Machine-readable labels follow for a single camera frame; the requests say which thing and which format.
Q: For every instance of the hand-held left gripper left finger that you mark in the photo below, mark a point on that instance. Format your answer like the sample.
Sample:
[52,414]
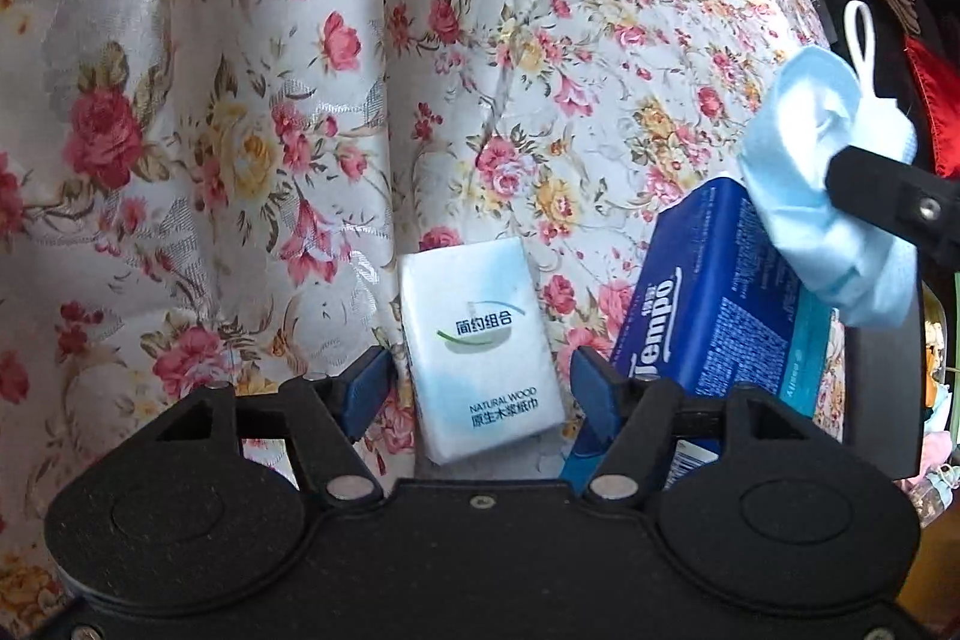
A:
[367,386]

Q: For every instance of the red cushion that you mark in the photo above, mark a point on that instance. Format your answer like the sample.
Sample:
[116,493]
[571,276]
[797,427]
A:
[937,100]

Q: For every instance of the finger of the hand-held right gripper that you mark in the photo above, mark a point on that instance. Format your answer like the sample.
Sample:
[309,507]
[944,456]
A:
[892,201]

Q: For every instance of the white tissue pack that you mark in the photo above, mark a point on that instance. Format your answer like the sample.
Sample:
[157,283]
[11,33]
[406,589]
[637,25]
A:
[480,340]

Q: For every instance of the floral tablecloth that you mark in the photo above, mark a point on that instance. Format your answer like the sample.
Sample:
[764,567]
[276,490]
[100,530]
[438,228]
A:
[187,123]

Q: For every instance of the blue face mask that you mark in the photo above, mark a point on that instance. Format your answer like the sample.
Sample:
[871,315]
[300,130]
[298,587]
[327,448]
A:
[795,175]

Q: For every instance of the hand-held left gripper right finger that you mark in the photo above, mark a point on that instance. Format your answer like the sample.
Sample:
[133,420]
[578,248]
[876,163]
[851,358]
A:
[594,386]

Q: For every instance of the blue tissue pack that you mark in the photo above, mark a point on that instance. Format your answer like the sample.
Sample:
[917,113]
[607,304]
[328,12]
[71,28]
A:
[720,310]

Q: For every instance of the black box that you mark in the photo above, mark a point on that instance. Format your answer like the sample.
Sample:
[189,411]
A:
[885,385]

